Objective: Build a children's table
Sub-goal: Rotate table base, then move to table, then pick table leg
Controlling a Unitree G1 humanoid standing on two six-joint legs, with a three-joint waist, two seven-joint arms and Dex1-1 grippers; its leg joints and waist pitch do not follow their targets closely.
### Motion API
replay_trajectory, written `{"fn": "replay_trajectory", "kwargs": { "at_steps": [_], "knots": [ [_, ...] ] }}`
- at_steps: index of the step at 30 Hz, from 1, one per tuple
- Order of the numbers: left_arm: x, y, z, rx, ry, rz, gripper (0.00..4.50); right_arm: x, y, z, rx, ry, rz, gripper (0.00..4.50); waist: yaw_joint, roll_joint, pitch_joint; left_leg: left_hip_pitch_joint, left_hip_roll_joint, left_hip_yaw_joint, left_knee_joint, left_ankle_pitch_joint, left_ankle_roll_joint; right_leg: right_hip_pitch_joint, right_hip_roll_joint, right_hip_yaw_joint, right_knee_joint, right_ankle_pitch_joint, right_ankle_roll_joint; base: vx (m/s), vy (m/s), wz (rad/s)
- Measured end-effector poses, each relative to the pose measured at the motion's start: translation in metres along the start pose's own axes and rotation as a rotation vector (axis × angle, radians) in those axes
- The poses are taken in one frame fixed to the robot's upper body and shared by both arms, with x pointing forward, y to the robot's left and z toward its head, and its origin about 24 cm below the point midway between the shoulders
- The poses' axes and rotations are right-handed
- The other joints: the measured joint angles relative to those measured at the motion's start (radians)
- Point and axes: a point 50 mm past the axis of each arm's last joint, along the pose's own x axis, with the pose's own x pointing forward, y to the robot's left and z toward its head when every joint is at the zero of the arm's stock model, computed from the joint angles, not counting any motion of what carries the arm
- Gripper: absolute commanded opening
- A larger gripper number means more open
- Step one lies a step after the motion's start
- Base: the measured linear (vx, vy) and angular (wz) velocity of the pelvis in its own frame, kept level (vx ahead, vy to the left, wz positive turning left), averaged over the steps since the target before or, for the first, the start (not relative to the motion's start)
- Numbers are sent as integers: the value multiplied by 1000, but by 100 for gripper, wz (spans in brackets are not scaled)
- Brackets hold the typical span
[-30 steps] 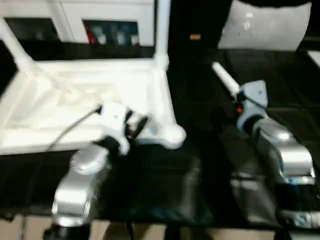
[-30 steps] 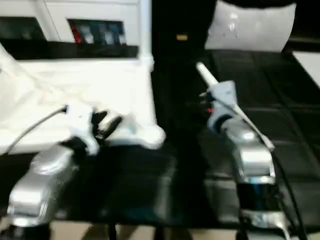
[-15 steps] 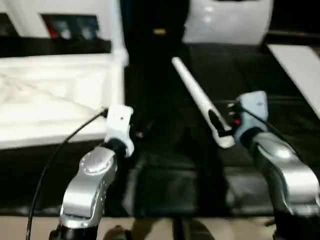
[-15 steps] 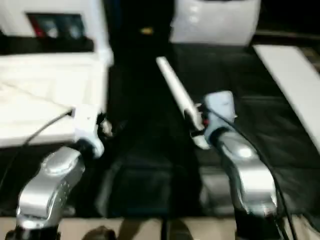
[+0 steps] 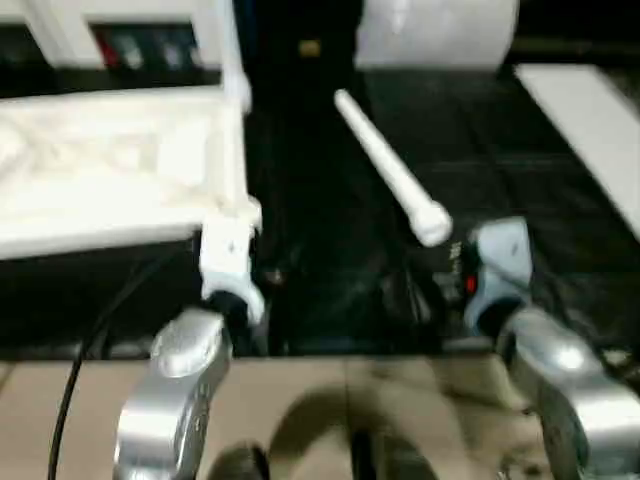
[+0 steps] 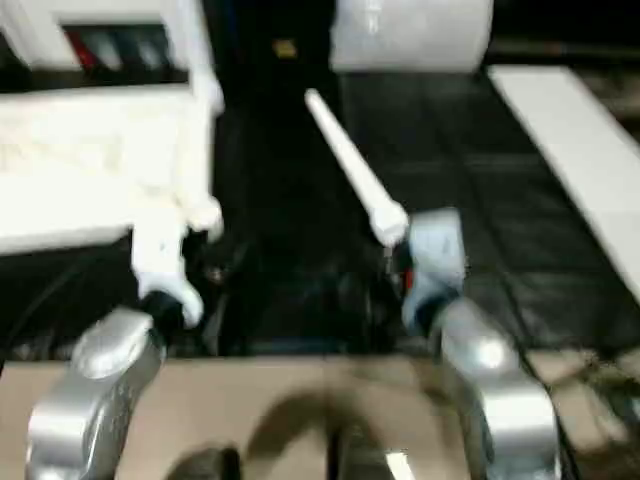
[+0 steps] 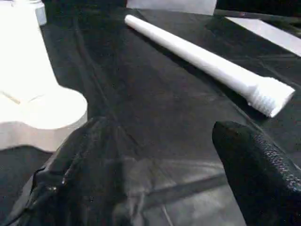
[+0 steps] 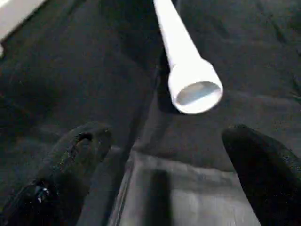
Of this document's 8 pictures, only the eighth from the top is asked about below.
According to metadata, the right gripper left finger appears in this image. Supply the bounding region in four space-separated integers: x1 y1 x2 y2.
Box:
0 122 114 226

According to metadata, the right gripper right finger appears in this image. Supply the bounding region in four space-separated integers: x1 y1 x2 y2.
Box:
221 124 301 226

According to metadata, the white plastic table leg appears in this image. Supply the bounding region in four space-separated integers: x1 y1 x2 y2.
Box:
152 0 224 116

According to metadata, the white plastic table top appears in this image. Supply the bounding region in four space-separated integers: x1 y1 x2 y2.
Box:
0 0 48 58

